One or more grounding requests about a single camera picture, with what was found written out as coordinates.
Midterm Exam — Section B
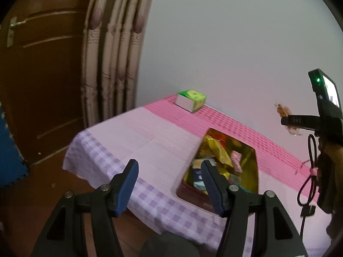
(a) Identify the clear snack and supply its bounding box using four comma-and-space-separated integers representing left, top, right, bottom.
275, 103, 302, 136

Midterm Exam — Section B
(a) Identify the yellow snack packet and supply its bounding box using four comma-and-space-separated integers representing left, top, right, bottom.
196, 135, 233, 167

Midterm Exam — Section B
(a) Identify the gold tin box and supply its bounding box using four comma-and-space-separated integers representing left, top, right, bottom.
176, 128, 259, 213

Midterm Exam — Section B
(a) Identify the pink snack packet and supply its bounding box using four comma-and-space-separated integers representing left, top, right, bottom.
230, 150, 242, 173

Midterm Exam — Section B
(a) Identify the pink checkered tablecloth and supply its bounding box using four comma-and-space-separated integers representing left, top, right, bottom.
62, 93, 335, 257

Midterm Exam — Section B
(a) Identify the green tissue box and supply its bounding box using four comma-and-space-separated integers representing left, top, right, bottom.
175, 89, 206, 113

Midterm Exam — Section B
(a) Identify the brown wooden door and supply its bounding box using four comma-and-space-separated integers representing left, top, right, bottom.
1, 0, 90, 164

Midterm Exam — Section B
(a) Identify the striped curtain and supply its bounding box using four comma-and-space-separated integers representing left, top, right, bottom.
81, 0, 152, 127

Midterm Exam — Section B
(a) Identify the black cable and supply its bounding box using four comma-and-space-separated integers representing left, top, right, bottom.
296, 133, 320, 244

